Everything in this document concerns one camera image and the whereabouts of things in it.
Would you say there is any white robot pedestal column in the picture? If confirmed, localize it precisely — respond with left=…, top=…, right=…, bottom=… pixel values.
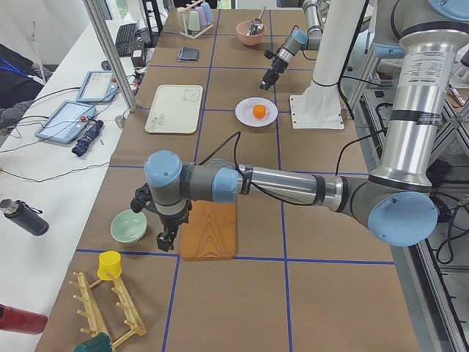
left=311, top=0, right=369, bottom=88

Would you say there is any cream bear serving tray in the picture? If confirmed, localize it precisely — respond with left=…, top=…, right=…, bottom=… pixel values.
left=144, top=84, right=203, bottom=134

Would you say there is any teach pendant tablet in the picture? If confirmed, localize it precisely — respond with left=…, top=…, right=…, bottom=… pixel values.
left=76, top=70, right=119, bottom=103
left=34, top=100, right=96, bottom=144

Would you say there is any black water bottle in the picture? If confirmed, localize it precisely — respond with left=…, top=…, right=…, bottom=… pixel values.
left=1, top=199, right=49, bottom=236

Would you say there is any purple cup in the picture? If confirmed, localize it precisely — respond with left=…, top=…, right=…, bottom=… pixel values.
left=200, top=2, right=213, bottom=23

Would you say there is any pale green cup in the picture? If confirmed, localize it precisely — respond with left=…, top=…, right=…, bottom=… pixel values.
left=188, top=10, right=201, bottom=33

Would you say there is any small metal cup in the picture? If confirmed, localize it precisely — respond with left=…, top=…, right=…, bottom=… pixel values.
left=114, top=115, right=125, bottom=128

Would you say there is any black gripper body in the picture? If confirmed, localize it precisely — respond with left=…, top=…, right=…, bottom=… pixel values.
left=260, top=51, right=289, bottom=85
left=157, top=199, right=192, bottom=251

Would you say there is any metal frame post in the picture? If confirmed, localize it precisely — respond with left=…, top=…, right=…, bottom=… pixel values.
left=83, top=0, right=137, bottom=112

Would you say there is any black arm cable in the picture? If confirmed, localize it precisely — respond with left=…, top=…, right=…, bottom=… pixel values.
left=197, top=131, right=389, bottom=205

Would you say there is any white cup rack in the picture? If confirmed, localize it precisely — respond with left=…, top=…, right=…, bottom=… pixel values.
left=177, top=0, right=213, bottom=39

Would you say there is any light green bowl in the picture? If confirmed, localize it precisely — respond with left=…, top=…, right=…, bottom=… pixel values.
left=110, top=210, right=147, bottom=243

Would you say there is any pink bowl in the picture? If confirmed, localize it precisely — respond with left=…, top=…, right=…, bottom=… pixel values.
left=235, top=21, right=266, bottom=46

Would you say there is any brown wooden tray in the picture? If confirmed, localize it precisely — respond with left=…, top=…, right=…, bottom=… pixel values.
left=179, top=200, right=237, bottom=261

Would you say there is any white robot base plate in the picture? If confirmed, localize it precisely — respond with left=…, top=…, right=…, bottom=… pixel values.
left=289, top=93, right=344, bottom=130

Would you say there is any dark green cup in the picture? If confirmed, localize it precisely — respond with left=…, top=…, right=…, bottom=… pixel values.
left=73, top=332, right=112, bottom=352

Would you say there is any yellow cup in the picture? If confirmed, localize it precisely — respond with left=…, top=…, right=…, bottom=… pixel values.
left=97, top=251, right=122, bottom=281

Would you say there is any wooden peg rack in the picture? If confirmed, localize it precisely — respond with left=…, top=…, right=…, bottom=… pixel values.
left=69, top=271, right=148, bottom=351

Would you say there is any near teach pendant tablet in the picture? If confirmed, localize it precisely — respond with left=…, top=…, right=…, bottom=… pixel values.
left=34, top=100, right=96, bottom=144

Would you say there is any far teach pendant tablet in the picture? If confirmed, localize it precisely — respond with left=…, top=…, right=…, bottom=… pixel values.
left=76, top=70, right=119, bottom=103

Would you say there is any white round plate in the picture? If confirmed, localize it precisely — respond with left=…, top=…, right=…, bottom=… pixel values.
left=235, top=98, right=278, bottom=128

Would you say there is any folded grey cloth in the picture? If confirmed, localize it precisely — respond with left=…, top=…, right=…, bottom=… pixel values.
left=177, top=47, right=200, bottom=62

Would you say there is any red bottle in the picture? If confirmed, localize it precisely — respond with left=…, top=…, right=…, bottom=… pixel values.
left=1, top=304, right=48, bottom=335

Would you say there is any folded navy umbrella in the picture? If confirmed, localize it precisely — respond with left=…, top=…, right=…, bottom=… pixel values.
left=72, top=120, right=104, bottom=157

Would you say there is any black box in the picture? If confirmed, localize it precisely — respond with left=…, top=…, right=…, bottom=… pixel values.
left=131, top=48, right=147, bottom=67

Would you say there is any metal scoop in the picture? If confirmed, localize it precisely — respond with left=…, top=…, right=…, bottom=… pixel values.
left=248, top=6, right=266, bottom=36

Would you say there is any orange fruit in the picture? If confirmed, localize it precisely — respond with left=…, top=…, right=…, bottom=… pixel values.
left=252, top=104, right=267, bottom=120

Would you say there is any black keyboard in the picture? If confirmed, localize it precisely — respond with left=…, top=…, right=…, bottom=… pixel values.
left=114, top=23, right=138, bottom=57

